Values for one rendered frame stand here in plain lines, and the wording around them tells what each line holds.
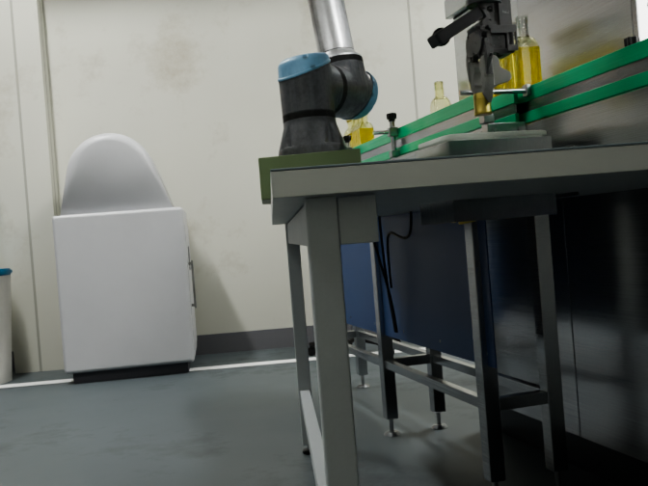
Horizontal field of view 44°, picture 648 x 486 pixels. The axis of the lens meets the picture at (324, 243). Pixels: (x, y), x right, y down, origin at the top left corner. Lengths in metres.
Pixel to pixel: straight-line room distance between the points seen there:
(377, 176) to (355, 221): 0.07
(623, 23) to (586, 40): 0.14
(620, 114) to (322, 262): 0.75
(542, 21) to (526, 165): 1.18
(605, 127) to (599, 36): 0.39
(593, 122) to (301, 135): 0.58
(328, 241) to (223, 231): 4.01
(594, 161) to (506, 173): 0.11
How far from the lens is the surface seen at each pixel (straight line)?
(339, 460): 1.03
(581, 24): 2.01
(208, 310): 5.02
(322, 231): 0.99
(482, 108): 1.66
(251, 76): 5.09
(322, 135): 1.70
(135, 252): 4.32
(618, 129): 1.57
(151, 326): 4.33
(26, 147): 5.10
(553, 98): 1.79
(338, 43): 1.88
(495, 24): 1.71
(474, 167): 0.99
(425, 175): 0.97
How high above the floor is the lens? 0.66
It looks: level
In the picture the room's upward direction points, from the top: 5 degrees counter-clockwise
